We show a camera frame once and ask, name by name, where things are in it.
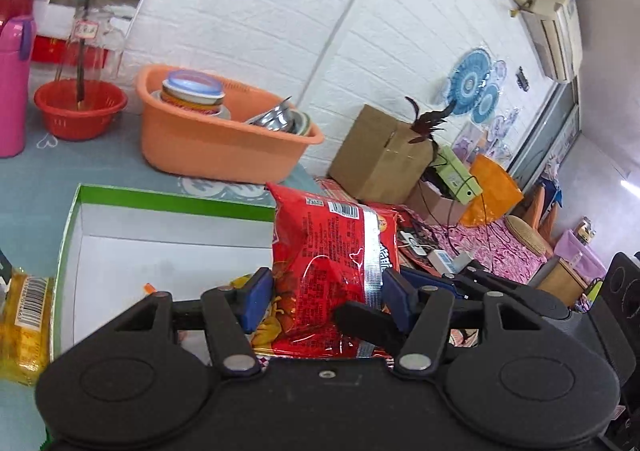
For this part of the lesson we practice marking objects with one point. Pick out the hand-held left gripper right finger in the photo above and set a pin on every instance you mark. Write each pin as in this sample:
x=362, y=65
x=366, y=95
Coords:
x=396, y=296

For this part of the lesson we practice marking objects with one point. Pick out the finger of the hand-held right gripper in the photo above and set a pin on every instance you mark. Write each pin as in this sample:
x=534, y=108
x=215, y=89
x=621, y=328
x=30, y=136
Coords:
x=520, y=298
x=365, y=326

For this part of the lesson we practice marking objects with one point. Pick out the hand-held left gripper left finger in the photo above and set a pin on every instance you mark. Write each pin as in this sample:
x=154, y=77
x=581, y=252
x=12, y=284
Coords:
x=256, y=298

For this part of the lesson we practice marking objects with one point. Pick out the red snack packet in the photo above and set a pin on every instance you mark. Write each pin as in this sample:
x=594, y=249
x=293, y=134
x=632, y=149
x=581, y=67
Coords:
x=320, y=256

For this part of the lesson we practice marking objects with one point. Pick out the green-edged white cardboard box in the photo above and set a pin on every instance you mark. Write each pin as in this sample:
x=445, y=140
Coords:
x=150, y=236

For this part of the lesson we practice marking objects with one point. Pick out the pink patterned blanket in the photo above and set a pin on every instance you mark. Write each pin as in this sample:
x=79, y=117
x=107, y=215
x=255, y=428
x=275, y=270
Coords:
x=500, y=251

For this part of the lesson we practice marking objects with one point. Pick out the white power adapter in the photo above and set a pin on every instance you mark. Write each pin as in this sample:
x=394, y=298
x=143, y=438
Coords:
x=442, y=258

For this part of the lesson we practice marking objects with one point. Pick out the open pinkish cardboard box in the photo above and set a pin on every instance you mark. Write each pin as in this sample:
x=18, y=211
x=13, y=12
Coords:
x=440, y=208

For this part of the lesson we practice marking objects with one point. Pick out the small orange candy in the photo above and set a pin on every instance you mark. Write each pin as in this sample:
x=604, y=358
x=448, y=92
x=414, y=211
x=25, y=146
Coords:
x=149, y=288

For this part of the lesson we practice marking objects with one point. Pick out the orange plastic bag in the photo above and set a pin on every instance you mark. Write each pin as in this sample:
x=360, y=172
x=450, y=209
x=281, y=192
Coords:
x=492, y=191

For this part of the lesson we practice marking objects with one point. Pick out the green white small box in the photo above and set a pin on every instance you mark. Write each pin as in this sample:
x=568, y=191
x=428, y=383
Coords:
x=457, y=176

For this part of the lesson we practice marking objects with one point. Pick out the orange plastic basin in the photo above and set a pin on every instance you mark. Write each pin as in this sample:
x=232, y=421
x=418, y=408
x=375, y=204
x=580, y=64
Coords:
x=210, y=146

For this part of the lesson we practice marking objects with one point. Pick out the dark red feather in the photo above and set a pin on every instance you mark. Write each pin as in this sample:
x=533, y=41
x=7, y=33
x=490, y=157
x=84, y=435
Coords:
x=425, y=123

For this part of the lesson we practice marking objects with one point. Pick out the steel bowl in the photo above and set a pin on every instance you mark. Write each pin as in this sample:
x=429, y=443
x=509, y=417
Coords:
x=272, y=118

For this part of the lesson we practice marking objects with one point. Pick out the pale ceramic bowl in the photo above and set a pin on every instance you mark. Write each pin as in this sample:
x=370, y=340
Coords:
x=303, y=123

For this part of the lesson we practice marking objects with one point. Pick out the teal printed table cloth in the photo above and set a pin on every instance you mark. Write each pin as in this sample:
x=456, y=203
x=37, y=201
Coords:
x=100, y=163

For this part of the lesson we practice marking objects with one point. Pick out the round tub with blue lid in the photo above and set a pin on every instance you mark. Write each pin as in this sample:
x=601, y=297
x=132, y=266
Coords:
x=192, y=88

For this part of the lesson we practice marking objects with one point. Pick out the yellow snack packet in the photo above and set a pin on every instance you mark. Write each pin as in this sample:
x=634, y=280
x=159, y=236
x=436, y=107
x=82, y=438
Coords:
x=22, y=326

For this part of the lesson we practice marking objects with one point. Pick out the red plastic basket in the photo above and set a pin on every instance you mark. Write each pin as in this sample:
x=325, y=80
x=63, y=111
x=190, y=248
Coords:
x=75, y=118

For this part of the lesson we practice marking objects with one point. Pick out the beige air conditioner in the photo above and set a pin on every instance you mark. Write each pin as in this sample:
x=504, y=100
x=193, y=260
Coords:
x=555, y=26

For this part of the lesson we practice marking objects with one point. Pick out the dark stirring stick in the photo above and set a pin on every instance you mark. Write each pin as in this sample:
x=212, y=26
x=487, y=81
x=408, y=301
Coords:
x=81, y=81

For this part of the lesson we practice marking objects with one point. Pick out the clear glass pitcher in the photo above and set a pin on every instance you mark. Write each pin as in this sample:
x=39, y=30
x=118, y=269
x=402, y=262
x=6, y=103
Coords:
x=102, y=56

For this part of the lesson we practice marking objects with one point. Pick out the pink thermos bottle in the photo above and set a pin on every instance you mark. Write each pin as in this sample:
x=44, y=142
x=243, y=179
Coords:
x=14, y=91

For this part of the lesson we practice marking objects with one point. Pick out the pastel wall stickers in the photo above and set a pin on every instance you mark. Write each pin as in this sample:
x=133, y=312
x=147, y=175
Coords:
x=492, y=141

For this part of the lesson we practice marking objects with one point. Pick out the black wall hook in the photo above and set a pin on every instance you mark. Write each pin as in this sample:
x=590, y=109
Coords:
x=522, y=79

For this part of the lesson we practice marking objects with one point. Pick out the blue fan wall decoration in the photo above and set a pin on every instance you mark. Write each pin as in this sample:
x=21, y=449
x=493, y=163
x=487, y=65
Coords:
x=470, y=81

